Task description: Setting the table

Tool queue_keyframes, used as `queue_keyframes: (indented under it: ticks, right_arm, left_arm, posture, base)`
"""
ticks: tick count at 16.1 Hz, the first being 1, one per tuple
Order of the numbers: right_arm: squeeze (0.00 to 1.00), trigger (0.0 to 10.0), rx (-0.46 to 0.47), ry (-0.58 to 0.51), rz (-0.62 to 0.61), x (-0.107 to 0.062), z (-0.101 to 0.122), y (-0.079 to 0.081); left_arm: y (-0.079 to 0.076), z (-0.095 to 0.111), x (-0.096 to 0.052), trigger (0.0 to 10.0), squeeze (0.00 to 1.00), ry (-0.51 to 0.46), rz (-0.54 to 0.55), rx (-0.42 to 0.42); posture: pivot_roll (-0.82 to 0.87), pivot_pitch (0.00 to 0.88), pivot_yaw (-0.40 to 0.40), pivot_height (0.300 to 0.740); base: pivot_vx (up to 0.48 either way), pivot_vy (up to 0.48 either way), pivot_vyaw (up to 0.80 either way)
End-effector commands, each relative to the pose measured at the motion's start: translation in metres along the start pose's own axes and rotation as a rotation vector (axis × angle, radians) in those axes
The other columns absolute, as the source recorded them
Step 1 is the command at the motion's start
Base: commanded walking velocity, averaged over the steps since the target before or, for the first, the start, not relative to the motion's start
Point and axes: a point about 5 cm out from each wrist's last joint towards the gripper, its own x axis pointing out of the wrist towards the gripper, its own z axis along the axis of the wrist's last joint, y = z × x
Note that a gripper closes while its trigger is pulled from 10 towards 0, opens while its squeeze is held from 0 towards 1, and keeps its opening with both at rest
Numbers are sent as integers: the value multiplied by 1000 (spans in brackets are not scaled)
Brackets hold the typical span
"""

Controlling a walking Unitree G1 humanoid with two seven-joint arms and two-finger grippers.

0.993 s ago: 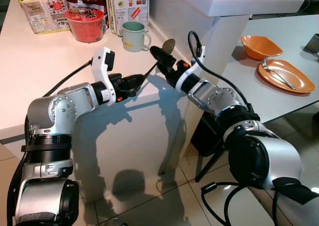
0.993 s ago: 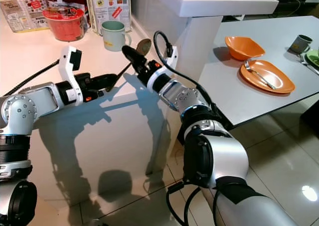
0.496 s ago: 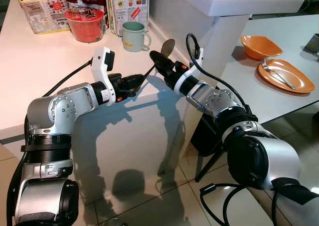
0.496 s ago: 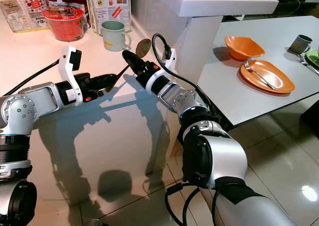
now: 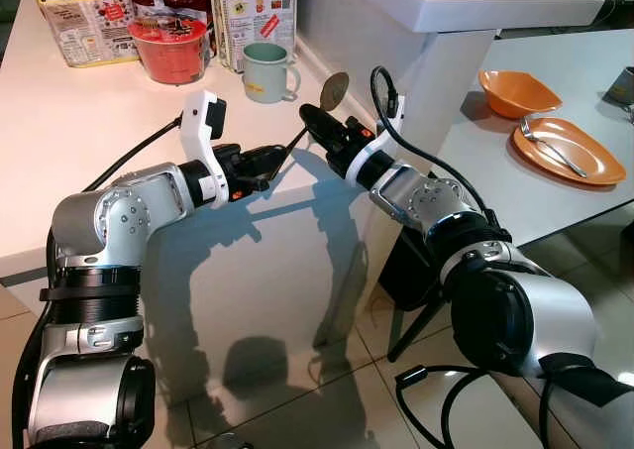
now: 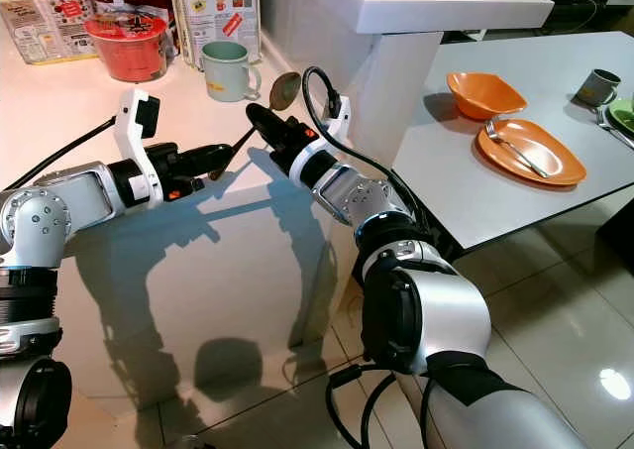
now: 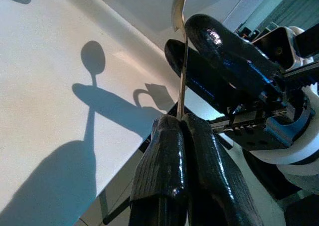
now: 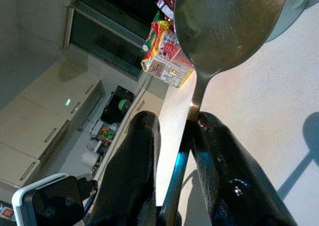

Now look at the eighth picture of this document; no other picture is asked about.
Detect green cup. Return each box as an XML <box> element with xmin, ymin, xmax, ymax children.
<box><xmin>264</xmin><ymin>0</ymin><xmax>313</xmax><ymax>42</ymax></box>

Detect black appliance with green disc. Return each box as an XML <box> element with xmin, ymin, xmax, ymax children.
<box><xmin>100</xmin><ymin>85</ymin><xmax>136</xmax><ymax>125</ymax></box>

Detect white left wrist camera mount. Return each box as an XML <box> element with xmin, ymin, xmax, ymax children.
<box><xmin>11</xmin><ymin>173</ymin><xmax>70</xmax><ymax>226</ymax></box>

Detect dark framed window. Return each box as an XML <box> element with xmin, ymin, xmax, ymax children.
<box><xmin>62</xmin><ymin>0</ymin><xmax>160</xmax><ymax>81</ymax></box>

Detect green and red snack packet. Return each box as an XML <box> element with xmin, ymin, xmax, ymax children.
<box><xmin>140</xmin><ymin>10</ymin><xmax>175</xmax><ymax>55</ymax></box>

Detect white paper roll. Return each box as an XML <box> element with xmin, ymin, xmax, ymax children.
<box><xmin>81</xmin><ymin>149</ymin><xmax>101</xmax><ymax>167</ymax></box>

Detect metal spoon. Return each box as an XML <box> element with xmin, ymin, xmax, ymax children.
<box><xmin>158</xmin><ymin>0</ymin><xmax>291</xmax><ymax>226</ymax></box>

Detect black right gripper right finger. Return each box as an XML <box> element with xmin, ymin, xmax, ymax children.
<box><xmin>192</xmin><ymin>111</ymin><xmax>298</xmax><ymax>226</ymax></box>

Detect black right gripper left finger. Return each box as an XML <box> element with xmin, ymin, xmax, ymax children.
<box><xmin>86</xmin><ymin>110</ymin><xmax>161</xmax><ymax>226</ymax></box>

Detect yellow printed food box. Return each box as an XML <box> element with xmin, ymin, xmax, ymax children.
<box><xmin>141</xmin><ymin>27</ymin><xmax>194</xmax><ymax>88</ymax></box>

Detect beige kitchen drawer cabinet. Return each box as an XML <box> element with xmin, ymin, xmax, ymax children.
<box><xmin>0</xmin><ymin>57</ymin><xmax>106</xmax><ymax>188</ymax></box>

